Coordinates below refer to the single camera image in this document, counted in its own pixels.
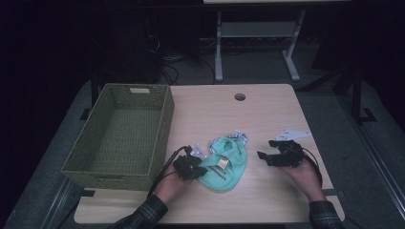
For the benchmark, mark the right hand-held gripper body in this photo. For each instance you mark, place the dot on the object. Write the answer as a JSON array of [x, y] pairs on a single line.
[[286, 156]]

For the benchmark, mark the white metal stand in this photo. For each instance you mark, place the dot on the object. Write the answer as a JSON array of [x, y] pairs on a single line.
[[258, 30]]

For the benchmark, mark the black metal stand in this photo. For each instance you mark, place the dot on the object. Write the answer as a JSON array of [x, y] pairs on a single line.
[[358, 95]]

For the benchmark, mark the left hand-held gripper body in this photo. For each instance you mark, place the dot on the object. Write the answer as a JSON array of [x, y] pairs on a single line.
[[186, 165]]

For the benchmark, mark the green woven basket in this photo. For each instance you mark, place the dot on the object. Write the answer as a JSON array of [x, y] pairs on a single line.
[[127, 133]]

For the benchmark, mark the grey tape strip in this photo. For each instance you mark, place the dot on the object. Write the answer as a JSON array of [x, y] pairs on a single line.
[[332, 192]]

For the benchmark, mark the person's right hand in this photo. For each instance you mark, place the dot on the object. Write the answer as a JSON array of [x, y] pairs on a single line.
[[304, 181]]

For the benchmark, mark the black tape strip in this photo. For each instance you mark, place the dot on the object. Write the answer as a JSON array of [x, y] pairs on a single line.
[[87, 193]]

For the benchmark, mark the person's left hand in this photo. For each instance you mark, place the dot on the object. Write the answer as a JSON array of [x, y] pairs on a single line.
[[170, 187]]

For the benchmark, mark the mint green garment striped lining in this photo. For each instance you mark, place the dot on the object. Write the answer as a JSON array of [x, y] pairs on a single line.
[[229, 178]]

